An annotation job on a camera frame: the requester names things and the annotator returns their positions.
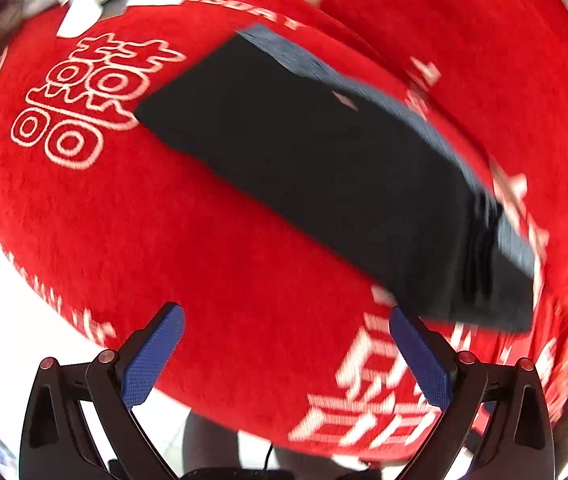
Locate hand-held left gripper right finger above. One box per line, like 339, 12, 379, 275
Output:
389, 306, 556, 480

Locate black pants with blue trim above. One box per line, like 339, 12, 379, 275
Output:
134, 24, 537, 333

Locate red printed blanket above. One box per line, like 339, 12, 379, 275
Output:
0, 0, 568, 463

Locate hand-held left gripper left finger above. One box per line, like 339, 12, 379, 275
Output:
18, 302, 185, 480

